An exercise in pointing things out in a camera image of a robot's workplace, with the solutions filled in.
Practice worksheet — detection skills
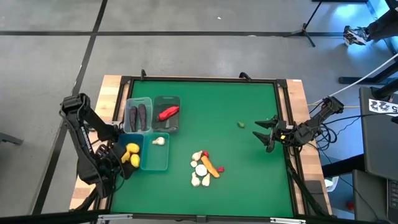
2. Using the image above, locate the black cable bundle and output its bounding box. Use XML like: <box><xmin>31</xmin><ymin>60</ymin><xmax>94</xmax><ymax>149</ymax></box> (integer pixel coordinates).
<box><xmin>307</xmin><ymin>113</ymin><xmax>374</xmax><ymax>156</ymax></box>

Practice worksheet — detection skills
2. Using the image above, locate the person's shoe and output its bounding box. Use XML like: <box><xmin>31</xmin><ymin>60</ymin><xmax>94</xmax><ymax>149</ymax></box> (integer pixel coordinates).
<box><xmin>343</xmin><ymin>25</ymin><xmax>371</xmax><ymax>47</ymax></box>

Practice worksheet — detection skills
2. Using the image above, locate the black tripod stand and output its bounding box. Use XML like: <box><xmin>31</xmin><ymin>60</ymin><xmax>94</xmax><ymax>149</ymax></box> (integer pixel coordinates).
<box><xmin>282</xmin><ymin>0</ymin><xmax>326</xmax><ymax>48</ymax></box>

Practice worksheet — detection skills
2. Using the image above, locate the person's leg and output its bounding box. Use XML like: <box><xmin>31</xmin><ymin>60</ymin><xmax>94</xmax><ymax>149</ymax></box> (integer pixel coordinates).
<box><xmin>366</xmin><ymin>11</ymin><xmax>398</xmax><ymax>41</ymax></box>

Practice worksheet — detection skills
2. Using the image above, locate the green table mat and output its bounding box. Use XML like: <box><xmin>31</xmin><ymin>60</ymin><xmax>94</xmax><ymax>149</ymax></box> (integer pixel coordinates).
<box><xmin>110</xmin><ymin>80</ymin><xmax>295</xmax><ymax>218</ymax></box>

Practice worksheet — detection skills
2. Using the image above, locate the white cable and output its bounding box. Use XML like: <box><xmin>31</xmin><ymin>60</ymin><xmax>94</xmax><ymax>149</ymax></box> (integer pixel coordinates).
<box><xmin>307</xmin><ymin>52</ymin><xmax>398</xmax><ymax>106</ymax></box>

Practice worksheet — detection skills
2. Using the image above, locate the white paper number tag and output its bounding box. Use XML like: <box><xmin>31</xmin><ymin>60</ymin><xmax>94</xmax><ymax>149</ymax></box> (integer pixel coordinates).
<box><xmin>368</xmin><ymin>98</ymin><xmax>398</xmax><ymax>117</ymax></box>

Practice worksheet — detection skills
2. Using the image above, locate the orange carrot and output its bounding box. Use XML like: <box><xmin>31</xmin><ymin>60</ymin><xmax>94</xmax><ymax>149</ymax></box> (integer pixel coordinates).
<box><xmin>200</xmin><ymin>155</ymin><xmax>221</xmax><ymax>179</ymax></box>

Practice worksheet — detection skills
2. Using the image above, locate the black frame crossbar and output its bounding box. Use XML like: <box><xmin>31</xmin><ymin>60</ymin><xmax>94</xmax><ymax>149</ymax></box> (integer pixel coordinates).
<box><xmin>0</xmin><ymin>208</ymin><xmax>398</xmax><ymax>224</ymax></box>

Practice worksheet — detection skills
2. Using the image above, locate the dark grey cabinet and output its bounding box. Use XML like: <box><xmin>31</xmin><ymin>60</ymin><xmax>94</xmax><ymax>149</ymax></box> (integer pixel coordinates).
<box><xmin>358</xmin><ymin>86</ymin><xmax>398</xmax><ymax>182</ymax></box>

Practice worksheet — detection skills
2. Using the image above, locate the silver metal bracket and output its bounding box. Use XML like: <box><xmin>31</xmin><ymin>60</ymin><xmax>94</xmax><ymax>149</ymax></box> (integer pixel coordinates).
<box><xmin>97</xmin><ymin>213</ymin><xmax>134</xmax><ymax>223</ymax></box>
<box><xmin>269</xmin><ymin>217</ymin><xmax>307</xmax><ymax>224</ymax></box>

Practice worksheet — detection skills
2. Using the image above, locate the purple eggplant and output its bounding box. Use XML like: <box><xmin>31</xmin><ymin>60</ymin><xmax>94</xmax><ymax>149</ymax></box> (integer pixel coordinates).
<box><xmin>129</xmin><ymin>106</ymin><xmax>138</xmax><ymax>133</ymax></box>
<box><xmin>138</xmin><ymin>103</ymin><xmax>148</xmax><ymax>132</ymax></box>

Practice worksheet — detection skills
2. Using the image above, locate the dark grey box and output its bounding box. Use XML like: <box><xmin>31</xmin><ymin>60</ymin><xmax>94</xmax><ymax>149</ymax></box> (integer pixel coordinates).
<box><xmin>352</xmin><ymin>169</ymin><xmax>398</xmax><ymax>224</ymax></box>

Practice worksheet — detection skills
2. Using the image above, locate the dark grey plastic bin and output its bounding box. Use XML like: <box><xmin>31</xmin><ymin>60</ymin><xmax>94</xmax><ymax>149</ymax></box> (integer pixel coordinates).
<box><xmin>151</xmin><ymin>95</ymin><xmax>181</xmax><ymax>134</ymax></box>

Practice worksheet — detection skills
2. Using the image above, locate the teal plastic bin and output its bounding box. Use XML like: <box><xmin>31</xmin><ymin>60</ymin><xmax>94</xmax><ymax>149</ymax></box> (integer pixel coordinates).
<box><xmin>140</xmin><ymin>132</ymin><xmax>170</xmax><ymax>171</ymax></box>

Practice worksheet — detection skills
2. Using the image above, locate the clear plastic bin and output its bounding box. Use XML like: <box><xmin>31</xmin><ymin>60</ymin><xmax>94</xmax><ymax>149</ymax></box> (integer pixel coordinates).
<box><xmin>123</xmin><ymin>96</ymin><xmax>153</xmax><ymax>134</ymax></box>

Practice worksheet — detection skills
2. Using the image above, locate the small white object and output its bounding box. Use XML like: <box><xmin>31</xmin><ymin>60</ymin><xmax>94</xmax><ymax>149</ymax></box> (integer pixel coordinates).
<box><xmin>324</xmin><ymin>176</ymin><xmax>340</xmax><ymax>192</ymax></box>

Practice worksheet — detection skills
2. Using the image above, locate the dark furniture foot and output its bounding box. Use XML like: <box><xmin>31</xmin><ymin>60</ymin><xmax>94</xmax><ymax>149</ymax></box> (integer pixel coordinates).
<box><xmin>0</xmin><ymin>131</ymin><xmax>24</xmax><ymax>146</ymax></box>

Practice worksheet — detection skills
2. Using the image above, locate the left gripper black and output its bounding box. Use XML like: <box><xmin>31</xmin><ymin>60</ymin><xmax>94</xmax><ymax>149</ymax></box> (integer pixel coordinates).
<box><xmin>93</xmin><ymin>142</ymin><xmax>137</xmax><ymax>180</ymax></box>

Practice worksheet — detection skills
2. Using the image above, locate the black desk leg bar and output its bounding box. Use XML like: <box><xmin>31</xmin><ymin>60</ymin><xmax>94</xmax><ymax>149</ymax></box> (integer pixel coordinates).
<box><xmin>338</xmin><ymin>60</ymin><xmax>398</xmax><ymax>85</ymax></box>
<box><xmin>322</xmin><ymin>154</ymin><xmax>364</xmax><ymax>178</ymax></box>

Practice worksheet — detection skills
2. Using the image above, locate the black diagonal frame strut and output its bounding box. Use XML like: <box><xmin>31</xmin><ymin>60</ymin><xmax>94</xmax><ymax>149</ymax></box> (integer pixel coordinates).
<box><xmin>74</xmin><ymin>186</ymin><xmax>103</xmax><ymax>212</ymax></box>
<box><xmin>285</xmin><ymin>152</ymin><xmax>329</xmax><ymax>217</ymax></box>

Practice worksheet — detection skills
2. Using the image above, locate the black table frame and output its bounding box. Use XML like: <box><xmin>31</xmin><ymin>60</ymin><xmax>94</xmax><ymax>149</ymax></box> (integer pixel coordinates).
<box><xmin>93</xmin><ymin>74</ymin><xmax>308</xmax><ymax>218</ymax></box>

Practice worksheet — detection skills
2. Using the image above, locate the blue plastic bin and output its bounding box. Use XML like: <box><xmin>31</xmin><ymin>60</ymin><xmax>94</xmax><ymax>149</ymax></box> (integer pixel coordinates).
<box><xmin>116</xmin><ymin>133</ymin><xmax>146</xmax><ymax>171</ymax></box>

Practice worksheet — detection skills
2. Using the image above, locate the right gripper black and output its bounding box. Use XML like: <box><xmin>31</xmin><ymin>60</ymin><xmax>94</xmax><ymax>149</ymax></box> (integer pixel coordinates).
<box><xmin>252</xmin><ymin>115</ymin><xmax>296</xmax><ymax>154</ymax></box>

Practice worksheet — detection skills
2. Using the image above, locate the long red pepper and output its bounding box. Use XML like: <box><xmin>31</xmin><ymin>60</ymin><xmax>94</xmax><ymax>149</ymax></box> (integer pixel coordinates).
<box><xmin>156</xmin><ymin>105</ymin><xmax>180</xmax><ymax>122</ymax></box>

